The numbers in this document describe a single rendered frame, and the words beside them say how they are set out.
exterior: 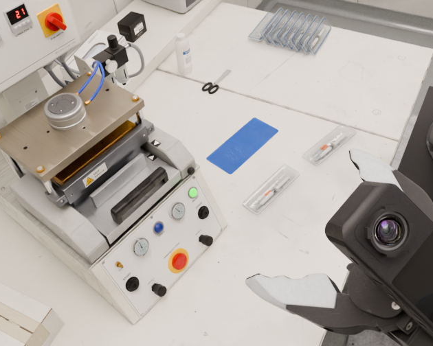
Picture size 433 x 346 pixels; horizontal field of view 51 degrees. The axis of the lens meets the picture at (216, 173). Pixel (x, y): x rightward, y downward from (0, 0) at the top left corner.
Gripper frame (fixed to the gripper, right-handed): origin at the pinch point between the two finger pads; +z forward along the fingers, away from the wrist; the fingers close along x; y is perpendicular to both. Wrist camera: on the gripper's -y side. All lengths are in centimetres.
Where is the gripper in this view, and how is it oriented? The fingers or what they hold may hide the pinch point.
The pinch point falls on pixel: (294, 209)
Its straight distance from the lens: 41.1
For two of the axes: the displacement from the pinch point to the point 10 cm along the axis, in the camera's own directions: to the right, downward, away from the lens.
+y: 5.7, 5.5, 6.1
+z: -5.2, -3.4, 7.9
